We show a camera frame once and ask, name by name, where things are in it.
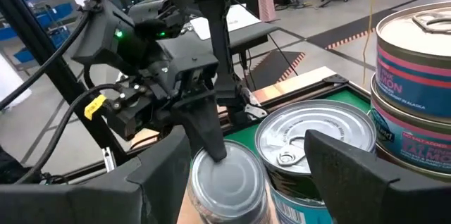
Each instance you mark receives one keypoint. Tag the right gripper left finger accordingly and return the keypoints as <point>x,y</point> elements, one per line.
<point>105,203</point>

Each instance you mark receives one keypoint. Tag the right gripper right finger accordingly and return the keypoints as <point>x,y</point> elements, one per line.
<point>370,199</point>

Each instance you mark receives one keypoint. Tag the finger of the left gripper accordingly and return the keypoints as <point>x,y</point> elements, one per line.
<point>206,129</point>

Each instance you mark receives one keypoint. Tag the silver-lid can red label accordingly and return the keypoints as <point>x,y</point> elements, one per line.
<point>229,185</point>

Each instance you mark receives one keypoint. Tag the small silver-lid fish can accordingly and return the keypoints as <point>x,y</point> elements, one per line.
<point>317,122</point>
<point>296,211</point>

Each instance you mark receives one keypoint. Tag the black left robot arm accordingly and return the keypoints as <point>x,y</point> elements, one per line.
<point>218,41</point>

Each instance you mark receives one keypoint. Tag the green table mat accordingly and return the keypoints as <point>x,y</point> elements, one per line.
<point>243,136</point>

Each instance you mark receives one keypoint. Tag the white paper sheet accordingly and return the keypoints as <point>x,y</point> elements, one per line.
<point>239,19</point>

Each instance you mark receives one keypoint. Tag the dark grey desk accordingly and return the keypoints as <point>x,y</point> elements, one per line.
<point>253,37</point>

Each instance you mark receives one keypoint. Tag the small hazard-striped floor mat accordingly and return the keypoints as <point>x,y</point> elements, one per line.
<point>271,70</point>

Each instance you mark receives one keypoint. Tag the blue storage bin rack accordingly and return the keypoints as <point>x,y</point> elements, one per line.
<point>53,11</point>

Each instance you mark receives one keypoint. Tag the large hazard-striped floor mat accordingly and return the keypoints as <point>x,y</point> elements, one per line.
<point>352,28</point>

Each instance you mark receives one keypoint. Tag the black frame strut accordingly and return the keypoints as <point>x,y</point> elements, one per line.
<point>98,136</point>

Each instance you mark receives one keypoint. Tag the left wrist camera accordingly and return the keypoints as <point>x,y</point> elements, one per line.
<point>130,118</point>

